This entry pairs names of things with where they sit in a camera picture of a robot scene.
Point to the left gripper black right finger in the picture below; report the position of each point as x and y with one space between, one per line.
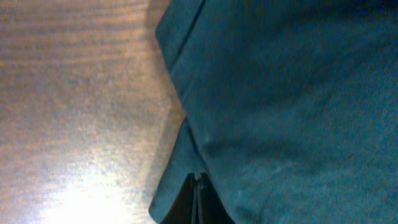
210 209

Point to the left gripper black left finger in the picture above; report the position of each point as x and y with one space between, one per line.
184 207

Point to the black Nike t-shirt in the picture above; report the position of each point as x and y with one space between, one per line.
291 107

